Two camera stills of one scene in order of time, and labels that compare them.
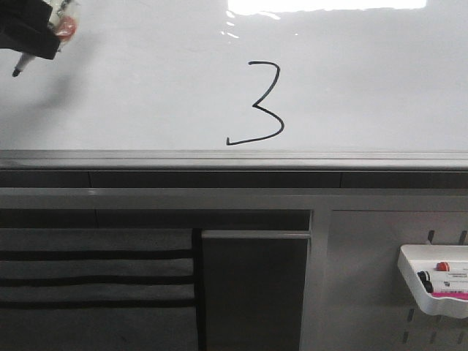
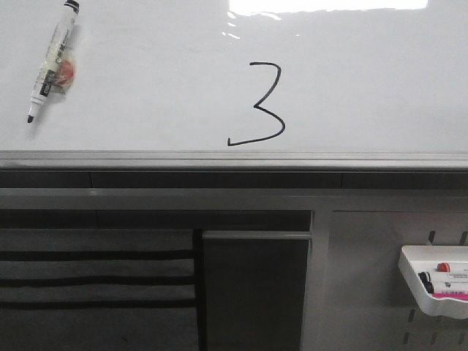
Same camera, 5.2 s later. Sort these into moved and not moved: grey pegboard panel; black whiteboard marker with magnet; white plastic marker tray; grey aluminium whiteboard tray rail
Moved: black whiteboard marker with magnet
Not moved: grey pegboard panel; white plastic marker tray; grey aluminium whiteboard tray rail
